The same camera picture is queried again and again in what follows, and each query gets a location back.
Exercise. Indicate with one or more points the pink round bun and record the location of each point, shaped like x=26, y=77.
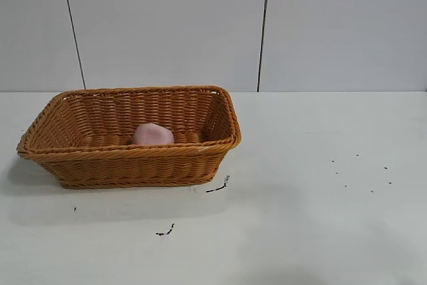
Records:
x=153, y=135

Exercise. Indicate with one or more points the brown woven wicker basket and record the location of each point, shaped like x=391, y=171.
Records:
x=133, y=165

